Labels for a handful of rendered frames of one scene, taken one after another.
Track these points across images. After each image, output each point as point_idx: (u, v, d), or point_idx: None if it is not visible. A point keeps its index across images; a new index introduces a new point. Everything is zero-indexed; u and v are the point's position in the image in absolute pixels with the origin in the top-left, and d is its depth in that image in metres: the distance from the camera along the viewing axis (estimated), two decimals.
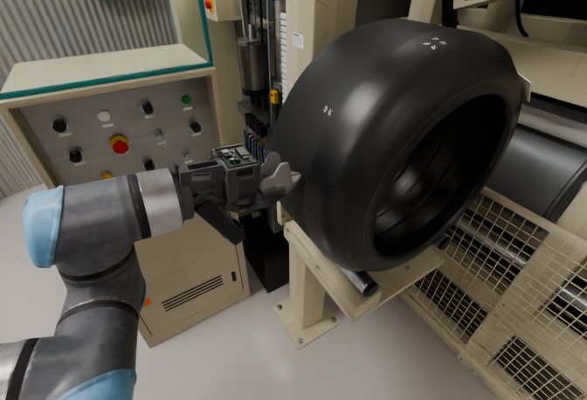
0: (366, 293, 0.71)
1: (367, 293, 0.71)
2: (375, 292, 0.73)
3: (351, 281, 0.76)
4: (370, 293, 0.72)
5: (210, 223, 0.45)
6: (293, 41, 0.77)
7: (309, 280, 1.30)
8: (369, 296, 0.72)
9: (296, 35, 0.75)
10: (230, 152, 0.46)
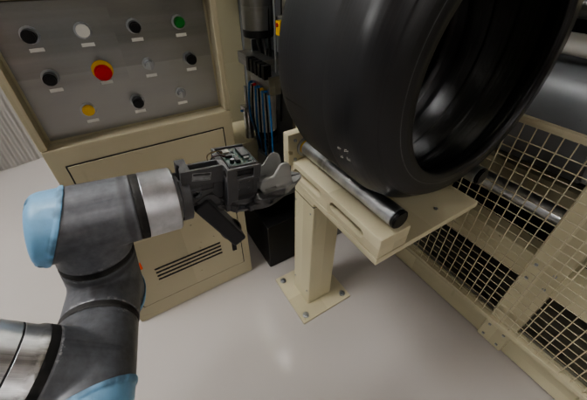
0: (407, 216, 0.60)
1: (407, 216, 0.60)
2: (395, 221, 0.58)
3: (386, 196, 0.62)
4: (402, 217, 0.59)
5: (210, 223, 0.45)
6: None
7: (317, 244, 1.17)
8: (403, 214, 0.58)
9: None
10: (230, 152, 0.46)
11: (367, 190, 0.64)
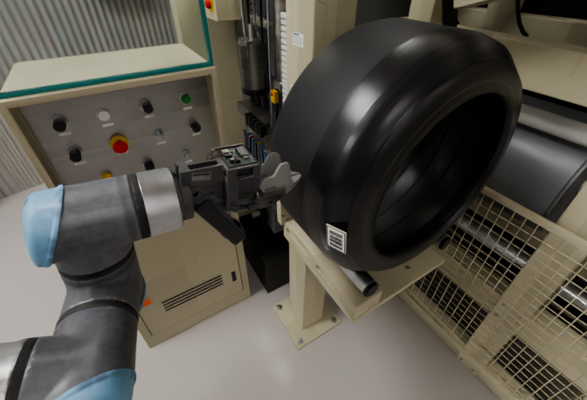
0: (370, 287, 0.70)
1: (370, 289, 0.70)
2: (370, 295, 0.73)
3: (350, 279, 0.74)
4: (369, 293, 0.71)
5: (210, 223, 0.45)
6: (293, 40, 0.77)
7: (309, 280, 1.29)
8: (367, 295, 0.71)
9: (296, 34, 0.75)
10: (230, 152, 0.46)
11: (342, 271, 0.78)
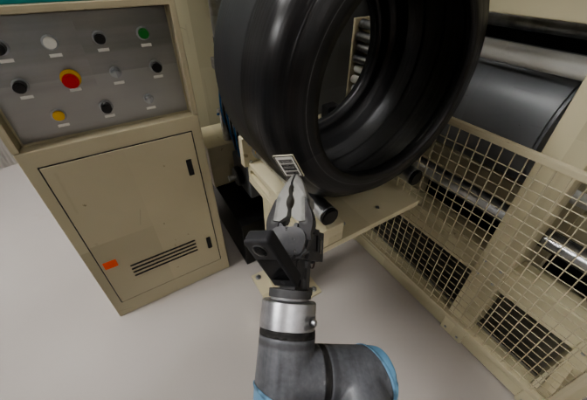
0: (327, 224, 0.66)
1: (328, 224, 0.66)
2: (336, 211, 0.65)
3: None
4: (333, 218, 0.66)
5: (265, 271, 0.48)
6: None
7: None
8: (335, 218, 0.67)
9: None
10: None
11: None
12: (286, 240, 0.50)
